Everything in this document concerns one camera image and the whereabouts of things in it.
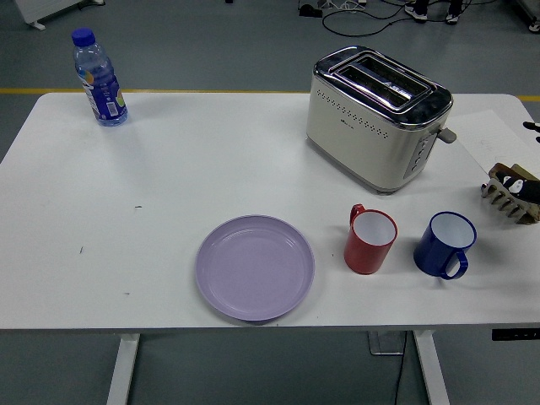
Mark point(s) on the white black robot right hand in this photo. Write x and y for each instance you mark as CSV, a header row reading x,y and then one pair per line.
x,y
521,187

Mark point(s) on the brown bread slice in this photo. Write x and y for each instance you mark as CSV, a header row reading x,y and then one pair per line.
x,y
512,169

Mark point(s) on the cream and chrome toaster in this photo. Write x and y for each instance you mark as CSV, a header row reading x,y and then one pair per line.
x,y
363,139

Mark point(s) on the purple round plate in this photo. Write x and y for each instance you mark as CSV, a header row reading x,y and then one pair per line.
x,y
255,270

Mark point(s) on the silver metal toast rack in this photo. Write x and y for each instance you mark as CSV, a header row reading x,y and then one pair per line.
x,y
500,199

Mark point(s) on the white paper sheet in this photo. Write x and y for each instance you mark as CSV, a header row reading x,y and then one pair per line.
x,y
485,131

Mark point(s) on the blue mug white inside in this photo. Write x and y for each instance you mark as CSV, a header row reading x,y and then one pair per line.
x,y
434,257

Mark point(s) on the black table control panel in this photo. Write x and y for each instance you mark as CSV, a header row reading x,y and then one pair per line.
x,y
514,334

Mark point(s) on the white equipment base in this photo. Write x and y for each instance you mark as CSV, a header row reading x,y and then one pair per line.
x,y
535,26

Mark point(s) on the red mug white inside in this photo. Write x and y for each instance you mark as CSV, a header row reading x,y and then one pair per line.
x,y
363,257

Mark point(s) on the person's shoe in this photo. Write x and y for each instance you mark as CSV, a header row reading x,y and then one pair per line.
x,y
452,18
415,14

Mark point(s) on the white table leg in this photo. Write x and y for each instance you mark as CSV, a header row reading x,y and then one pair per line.
x,y
122,371
432,371

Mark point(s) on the black floor power box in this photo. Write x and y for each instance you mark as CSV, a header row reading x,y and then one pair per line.
x,y
310,10

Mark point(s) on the clear water bottle blue cap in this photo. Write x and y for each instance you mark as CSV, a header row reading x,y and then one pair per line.
x,y
101,84

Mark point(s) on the white floor heater panel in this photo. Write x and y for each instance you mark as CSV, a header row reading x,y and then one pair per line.
x,y
46,8

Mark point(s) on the grey metal table bracket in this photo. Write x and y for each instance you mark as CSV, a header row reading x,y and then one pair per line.
x,y
384,343

